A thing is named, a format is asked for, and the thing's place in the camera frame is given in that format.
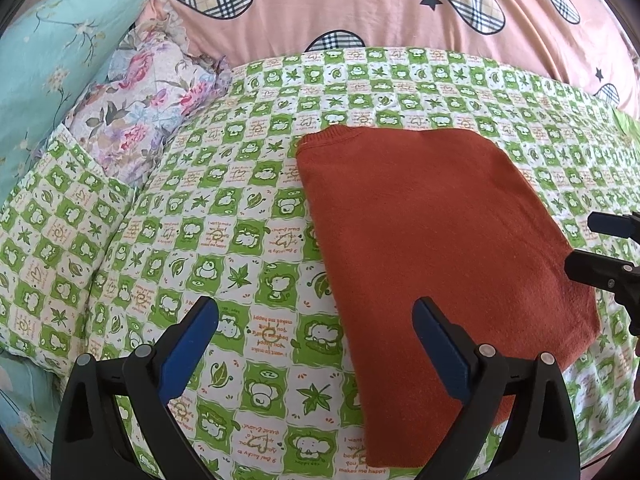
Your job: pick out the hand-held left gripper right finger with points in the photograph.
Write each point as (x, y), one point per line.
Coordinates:
(442, 347)

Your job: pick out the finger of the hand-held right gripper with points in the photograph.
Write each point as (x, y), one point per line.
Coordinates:
(615, 224)
(597, 270)

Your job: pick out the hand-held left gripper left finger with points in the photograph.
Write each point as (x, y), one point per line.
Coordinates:
(192, 342)

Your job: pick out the rust orange knit garment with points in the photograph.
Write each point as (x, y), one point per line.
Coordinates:
(440, 240)

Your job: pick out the light green cloth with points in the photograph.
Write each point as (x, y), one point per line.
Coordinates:
(629, 122)

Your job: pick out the green checkered printed bedsheet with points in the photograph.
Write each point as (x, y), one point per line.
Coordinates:
(240, 240)

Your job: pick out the green checkered printed pillow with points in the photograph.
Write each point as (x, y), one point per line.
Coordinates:
(55, 240)

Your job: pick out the teal floral cloth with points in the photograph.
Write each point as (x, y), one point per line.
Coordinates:
(22, 410)

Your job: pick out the purple floral pillow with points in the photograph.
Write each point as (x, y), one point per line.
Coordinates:
(145, 110)

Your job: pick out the teal floral pillow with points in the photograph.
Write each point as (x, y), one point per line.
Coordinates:
(55, 50)

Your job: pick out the pink quilt with plaid hearts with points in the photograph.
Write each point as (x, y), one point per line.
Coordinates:
(360, 5)

